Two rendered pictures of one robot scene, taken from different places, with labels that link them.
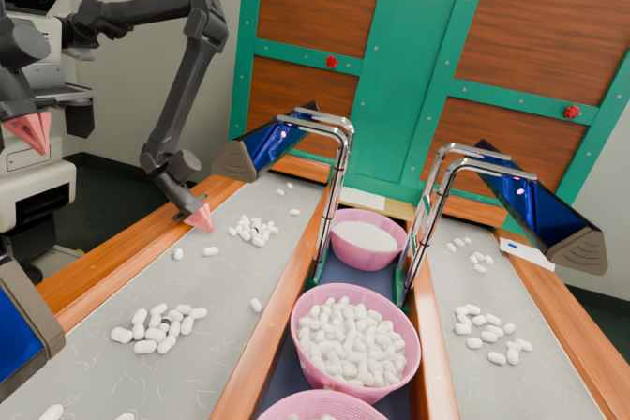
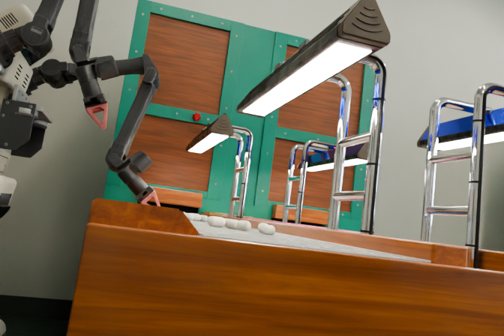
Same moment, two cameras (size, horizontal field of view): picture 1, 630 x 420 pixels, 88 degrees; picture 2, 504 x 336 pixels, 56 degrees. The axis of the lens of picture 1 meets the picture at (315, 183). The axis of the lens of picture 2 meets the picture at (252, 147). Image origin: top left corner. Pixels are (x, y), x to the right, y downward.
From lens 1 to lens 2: 1.29 m
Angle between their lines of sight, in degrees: 38
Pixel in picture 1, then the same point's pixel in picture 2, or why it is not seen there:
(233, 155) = (223, 121)
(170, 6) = (124, 67)
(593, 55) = not seen: hidden behind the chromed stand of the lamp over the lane
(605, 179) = (379, 222)
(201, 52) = (151, 92)
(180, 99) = (137, 118)
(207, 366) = not seen: hidden behind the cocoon
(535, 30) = (314, 99)
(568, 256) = (364, 154)
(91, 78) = not seen: outside the picture
